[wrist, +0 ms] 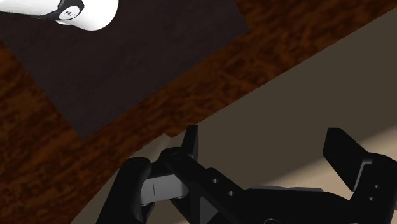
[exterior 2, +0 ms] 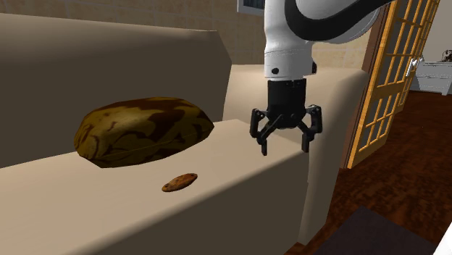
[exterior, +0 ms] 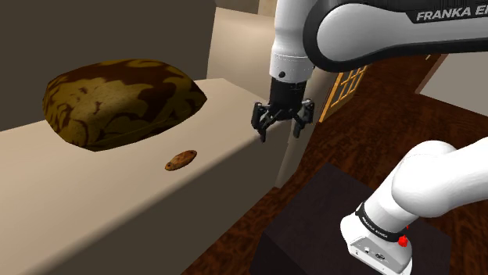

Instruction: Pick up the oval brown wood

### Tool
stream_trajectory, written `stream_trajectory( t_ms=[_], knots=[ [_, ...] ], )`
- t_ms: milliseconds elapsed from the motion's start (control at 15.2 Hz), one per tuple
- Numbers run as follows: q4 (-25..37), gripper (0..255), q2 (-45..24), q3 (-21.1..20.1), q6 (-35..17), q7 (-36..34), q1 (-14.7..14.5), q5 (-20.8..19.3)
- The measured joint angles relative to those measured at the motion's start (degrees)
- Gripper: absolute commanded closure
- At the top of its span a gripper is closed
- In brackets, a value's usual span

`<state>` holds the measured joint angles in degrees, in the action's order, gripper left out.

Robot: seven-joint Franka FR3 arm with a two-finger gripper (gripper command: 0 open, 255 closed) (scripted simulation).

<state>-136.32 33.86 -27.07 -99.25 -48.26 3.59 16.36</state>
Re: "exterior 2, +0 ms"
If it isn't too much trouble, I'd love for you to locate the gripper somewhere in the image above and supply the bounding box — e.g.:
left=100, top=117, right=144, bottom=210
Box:
left=248, top=78, right=324, bottom=156

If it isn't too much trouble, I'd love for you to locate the wooden glazed door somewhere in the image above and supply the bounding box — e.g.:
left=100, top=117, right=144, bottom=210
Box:
left=340, top=0, right=442, bottom=170

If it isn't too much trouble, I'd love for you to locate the chocolate chip cookie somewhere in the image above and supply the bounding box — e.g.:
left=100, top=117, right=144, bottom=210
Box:
left=161, top=172, right=199, bottom=193

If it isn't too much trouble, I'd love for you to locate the grey framed window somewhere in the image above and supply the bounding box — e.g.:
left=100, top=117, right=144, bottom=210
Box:
left=236, top=0, right=267, bottom=17

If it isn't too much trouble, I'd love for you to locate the dark rug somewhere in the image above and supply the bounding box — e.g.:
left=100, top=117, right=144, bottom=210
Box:
left=311, top=205, right=440, bottom=255

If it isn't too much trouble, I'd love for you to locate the brown patterned cushion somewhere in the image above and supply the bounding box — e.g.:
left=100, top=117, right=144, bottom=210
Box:
left=73, top=96, right=216, bottom=170

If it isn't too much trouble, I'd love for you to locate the white cabinet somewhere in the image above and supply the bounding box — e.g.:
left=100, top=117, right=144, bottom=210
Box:
left=409, top=49, right=452, bottom=96

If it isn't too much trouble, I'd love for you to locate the beige sofa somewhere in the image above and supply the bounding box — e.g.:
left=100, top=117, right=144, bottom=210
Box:
left=0, top=13, right=370, bottom=255

